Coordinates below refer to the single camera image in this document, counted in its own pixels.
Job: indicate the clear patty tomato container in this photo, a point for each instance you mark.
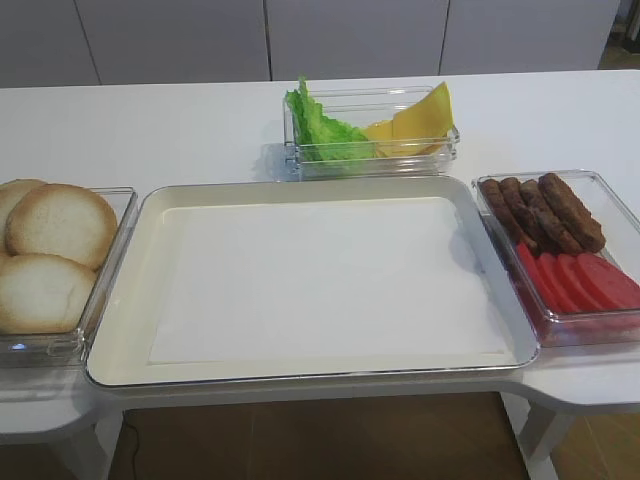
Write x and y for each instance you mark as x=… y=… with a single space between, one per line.
x=621 y=230

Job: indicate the brown patty leftmost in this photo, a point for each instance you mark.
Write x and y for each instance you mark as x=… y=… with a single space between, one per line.
x=496 y=201

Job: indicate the yellow cheese slice flat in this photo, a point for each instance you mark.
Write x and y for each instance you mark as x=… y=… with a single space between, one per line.
x=381 y=133

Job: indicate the brown patty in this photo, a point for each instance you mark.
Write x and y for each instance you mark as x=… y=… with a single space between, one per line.
x=496 y=201
x=570 y=209
x=562 y=240
x=510 y=189

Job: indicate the green lettuce leaf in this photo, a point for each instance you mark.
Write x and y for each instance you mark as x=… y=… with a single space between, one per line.
x=324 y=138

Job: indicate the bun half front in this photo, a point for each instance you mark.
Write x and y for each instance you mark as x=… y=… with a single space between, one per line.
x=43 y=294

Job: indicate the bun half rear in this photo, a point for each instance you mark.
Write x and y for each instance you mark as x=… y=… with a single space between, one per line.
x=10 y=195

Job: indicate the yellow cheese slice upright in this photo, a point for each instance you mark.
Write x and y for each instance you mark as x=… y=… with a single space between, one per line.
x=429 y=118

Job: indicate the red tomato slice leftmost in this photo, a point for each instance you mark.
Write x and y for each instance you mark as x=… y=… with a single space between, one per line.
x=542 y=288

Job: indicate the clear lettuce cheese container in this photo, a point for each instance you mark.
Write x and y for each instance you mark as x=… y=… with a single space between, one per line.
x=361 y=108

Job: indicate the bun half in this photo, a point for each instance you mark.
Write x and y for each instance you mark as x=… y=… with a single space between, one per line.
x=10 y=195
x=43 y=294

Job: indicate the clear bun container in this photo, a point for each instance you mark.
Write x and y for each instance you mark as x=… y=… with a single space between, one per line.
x=46 y=350

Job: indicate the white paper liner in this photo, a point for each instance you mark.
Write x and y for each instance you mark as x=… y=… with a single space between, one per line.
x=323 y=280

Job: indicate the brown patty rightmost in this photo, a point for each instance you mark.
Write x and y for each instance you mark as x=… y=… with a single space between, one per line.
x=570 y=209

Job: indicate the bun half toasted edge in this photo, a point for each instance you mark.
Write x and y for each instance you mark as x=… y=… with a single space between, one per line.
x=64 y=220

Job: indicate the red tomato slice rightmost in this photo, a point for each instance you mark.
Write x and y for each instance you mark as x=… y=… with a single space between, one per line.
x=608 y=285

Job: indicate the white serving tray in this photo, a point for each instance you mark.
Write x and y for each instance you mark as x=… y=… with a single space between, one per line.
x=121 y=352

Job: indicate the red tomato slice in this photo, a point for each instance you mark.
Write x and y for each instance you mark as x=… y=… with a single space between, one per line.
x=542 y=288
x=566 y=272
x=546 y=265
x=608 y=285

